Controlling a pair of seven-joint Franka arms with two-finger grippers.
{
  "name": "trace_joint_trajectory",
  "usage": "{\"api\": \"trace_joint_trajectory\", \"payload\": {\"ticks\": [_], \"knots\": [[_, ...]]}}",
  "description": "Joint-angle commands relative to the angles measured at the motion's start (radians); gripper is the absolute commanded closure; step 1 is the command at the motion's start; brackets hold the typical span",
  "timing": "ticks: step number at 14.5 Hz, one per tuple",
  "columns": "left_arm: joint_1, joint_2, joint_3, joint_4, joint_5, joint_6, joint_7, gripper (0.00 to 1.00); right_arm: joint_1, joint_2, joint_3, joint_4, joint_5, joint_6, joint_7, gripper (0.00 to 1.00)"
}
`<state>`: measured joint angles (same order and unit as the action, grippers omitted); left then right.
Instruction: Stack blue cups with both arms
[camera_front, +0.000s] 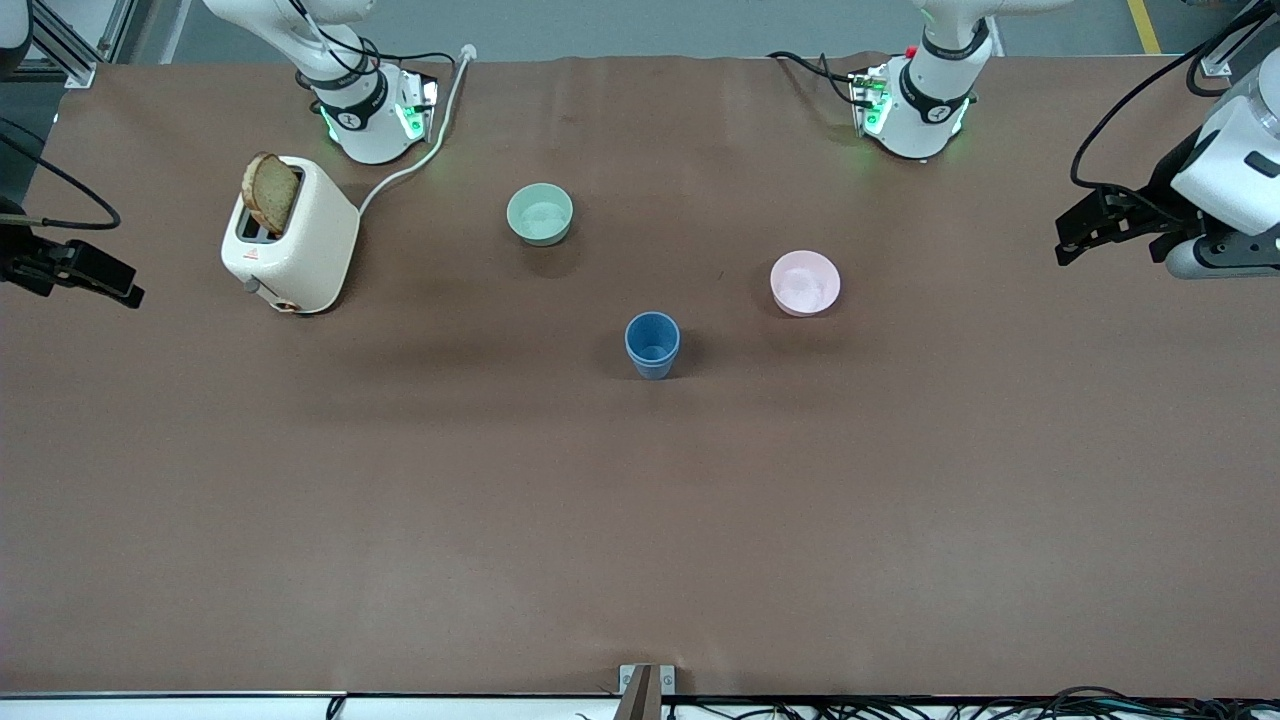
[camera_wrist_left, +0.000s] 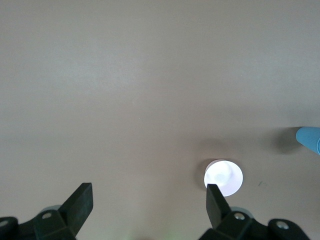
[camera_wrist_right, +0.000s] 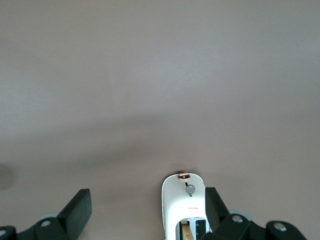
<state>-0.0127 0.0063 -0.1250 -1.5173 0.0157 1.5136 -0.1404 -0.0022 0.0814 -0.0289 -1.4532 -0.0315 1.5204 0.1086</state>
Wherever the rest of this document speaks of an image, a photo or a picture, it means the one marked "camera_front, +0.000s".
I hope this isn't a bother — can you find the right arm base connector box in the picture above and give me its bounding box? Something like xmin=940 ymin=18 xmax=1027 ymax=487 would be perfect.
xmin=393 ymin=72 xmax=441 ymax=143

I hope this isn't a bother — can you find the pink bowl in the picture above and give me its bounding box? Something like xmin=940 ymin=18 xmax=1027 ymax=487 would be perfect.
xmin=769 ymin=250 xmax=841 ymax=318

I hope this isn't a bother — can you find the brown table mat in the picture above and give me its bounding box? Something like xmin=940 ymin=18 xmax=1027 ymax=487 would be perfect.
xmin=0 ymin=52 xmax=1280 ymax=699

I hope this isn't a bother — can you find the grey metal bracket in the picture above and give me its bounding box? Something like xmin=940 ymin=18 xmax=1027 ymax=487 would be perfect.
xmin=618 ymin=663 xmax=677 ymax=698

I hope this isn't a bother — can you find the cream white toaster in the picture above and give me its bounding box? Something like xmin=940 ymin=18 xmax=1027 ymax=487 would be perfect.
xmin=220 ymin=155 xmax=361 ymax=316

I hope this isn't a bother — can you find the aluminium frame profile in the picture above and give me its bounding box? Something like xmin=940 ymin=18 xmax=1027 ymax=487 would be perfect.
xmin=1198 ymin=0 xmax=1261 ymax=78
xmin=25 ymin=0 xmax=136 ymax=89

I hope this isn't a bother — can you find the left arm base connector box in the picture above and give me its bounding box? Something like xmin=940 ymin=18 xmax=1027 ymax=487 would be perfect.
xmin=848 ymin=62 xmax=893 ymax=138

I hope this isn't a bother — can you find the black cable bundle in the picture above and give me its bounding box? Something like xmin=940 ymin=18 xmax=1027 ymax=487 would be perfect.
xmin=660 ymin=685 xmax=1280 ymax=720

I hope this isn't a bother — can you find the green bowl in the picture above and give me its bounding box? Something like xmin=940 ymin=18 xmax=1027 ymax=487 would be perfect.
xmin=505 ymin=183 xmax=575 ymax=247

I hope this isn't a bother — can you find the black right base cable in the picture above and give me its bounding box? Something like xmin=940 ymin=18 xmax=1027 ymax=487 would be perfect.
xmin=290 ymin=0 xmax=461 ymax=111

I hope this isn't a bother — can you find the brown bread slice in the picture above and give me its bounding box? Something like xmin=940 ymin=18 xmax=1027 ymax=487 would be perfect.
xmin=241 ymin=151 xmax=301 ymax=238

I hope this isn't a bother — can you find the dark brown post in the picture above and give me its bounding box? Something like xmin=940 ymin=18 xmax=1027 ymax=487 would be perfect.
xmin=622 ymin=667 xmax=663 ymax=720

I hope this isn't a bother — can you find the black base cable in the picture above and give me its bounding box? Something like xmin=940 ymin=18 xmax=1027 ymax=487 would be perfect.
xmin=290 ymin=0 xmax=461 ymax=111
xmin=768 ymin=50 xmax=861 ymax=106

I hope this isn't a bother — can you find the white toaster power cable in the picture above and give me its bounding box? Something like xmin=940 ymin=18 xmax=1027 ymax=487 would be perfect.
xmin=357 ymin=44 xmax=478 ymax=217

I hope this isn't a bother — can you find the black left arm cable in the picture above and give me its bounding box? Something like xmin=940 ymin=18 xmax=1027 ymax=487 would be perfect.
xmin=1068 ymin=0 xmax=1266 ymax=196

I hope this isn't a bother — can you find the blue plastic cup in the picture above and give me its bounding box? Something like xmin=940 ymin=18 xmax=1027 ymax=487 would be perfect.
xmin=628 ymin=342 xmax=681 ymax=382
xmin=625 ymin=312 xmax=682 ymax=367

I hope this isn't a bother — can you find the black left base cable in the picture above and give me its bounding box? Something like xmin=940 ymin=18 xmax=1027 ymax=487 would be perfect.
xmin=768 ymin=50 xmax=861 ymax=106

